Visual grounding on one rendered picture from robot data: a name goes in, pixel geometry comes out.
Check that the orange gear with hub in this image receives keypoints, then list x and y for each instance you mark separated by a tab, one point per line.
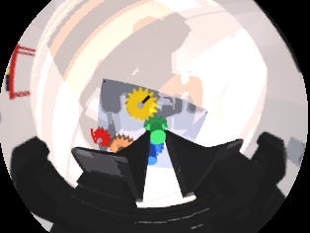
118	143

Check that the blue gear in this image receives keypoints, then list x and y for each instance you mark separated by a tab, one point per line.
154	150

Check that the red gear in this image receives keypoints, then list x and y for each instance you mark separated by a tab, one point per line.
103	135

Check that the yellow gear with black stripe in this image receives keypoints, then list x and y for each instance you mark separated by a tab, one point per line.
148	104

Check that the green gear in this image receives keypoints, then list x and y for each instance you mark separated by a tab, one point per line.
157	126

